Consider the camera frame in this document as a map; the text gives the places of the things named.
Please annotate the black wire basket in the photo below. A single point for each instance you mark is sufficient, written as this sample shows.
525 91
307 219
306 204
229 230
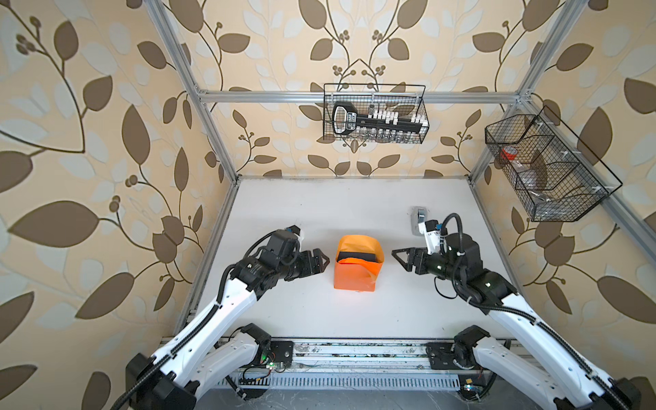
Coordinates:
557 176
402 98

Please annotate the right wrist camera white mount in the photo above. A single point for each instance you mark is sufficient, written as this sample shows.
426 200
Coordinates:
431 230

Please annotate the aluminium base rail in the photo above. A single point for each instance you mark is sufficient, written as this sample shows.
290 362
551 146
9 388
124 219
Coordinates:
413 365

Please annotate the black wire basket right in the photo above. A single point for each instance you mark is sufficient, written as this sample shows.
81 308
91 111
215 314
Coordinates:
557 176

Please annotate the red capped item in basket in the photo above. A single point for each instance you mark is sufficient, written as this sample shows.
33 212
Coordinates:
509 153

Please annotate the black wire basket centre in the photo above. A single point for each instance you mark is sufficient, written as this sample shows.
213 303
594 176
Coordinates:
402 98

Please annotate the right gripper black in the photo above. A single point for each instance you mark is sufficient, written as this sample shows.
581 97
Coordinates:
415 253

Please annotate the white tape dispenser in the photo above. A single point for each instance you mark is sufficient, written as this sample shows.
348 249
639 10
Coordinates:
418 217

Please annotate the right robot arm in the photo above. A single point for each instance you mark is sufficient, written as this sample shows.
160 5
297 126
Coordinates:
561 379

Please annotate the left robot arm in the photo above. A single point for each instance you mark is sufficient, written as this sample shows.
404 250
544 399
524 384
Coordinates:
194 361

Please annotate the orange wrapping paper sheet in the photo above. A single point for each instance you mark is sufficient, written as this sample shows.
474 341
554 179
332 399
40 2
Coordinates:
359 261

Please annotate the black tool set in basket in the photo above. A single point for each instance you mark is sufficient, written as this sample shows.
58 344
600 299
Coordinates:
345 119

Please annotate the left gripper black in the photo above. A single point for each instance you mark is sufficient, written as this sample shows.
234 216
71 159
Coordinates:
319 266

